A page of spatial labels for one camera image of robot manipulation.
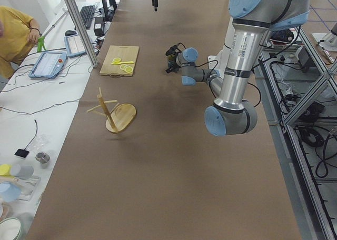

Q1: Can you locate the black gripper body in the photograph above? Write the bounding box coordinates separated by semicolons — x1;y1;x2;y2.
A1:
168;43;185;69

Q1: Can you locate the blue mug yellow inside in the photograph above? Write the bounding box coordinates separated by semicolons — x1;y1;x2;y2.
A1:
167;55;179;67

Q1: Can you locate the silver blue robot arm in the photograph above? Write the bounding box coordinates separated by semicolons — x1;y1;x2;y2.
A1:
166;0;310;136

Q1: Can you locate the wooden cup storage rack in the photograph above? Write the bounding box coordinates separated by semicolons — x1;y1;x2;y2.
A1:
86;87;137;134

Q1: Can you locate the small steel cup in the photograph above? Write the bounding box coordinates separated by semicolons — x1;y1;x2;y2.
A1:
35;152;50;164

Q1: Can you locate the grey cup on tray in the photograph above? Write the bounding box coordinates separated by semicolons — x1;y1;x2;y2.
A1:
10;164;34;179

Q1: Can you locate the yellow cup on tray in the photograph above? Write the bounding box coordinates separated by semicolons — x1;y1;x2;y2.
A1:
0;164;12;176

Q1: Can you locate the light blue cup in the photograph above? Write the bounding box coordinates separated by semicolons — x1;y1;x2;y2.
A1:
0;182;21;202

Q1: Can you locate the yellow plastic knife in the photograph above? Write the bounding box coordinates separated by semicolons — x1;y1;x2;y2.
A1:
111;61;134;65

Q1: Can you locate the lemon slice middle stack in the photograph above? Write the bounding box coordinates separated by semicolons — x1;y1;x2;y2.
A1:
122;66;133;73

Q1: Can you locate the bamboo cutting board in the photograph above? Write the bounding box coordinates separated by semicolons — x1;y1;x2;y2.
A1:
99;45;140;77

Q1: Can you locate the lemon slice on knife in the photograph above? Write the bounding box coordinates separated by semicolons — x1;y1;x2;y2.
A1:
112;57;121;64

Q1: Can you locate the black power adapter box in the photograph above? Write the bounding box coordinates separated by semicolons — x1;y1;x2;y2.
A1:
94;17;105;36

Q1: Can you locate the black keyboard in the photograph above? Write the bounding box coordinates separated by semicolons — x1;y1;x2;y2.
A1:
80;5;96;29

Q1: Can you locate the black computer mouse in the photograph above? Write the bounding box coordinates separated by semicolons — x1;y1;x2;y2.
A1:
65;30;77;36

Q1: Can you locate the blue teach pendant far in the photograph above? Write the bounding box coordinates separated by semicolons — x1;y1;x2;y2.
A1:
64;34;86;57

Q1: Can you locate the blue teach pendant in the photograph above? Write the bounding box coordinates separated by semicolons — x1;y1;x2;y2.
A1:
28;52;67;79
64;34;86;57

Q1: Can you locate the blue teach pendant near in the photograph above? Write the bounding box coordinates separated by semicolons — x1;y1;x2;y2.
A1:
28;52;67;79

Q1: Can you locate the green mini tripod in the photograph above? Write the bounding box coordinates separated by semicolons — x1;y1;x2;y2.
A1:
37;36;46;53

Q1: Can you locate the person in yellow shirt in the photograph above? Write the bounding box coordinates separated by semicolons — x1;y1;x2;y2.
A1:
1;5;40;79

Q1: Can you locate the black flat sensor pad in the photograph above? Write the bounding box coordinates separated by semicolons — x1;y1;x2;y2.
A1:
14;148;29;158

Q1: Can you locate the green rimmed bowl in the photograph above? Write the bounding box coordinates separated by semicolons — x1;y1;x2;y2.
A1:
1;217;23;240

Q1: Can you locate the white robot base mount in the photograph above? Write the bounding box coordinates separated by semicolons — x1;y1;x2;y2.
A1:
207;21;256;79

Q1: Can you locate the aluminium frame post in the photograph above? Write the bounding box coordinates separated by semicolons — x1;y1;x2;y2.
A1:
64;0;98;68

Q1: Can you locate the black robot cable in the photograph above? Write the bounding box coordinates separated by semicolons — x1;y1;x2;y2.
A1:
194;26;302;109

